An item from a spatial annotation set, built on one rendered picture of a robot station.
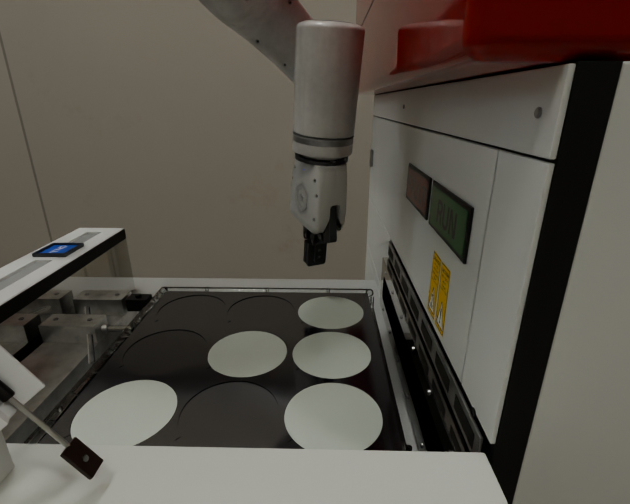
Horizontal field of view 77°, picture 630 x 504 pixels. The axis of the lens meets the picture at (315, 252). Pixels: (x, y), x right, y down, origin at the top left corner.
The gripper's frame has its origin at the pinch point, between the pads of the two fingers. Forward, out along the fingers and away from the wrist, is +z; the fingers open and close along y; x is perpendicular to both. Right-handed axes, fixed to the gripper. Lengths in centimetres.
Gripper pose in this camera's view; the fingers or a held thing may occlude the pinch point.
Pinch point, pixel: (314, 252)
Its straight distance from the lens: 62.3
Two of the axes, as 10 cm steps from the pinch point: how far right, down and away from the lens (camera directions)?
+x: 9.0, -1.6, 4.1
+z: -0.6, 8.8, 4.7
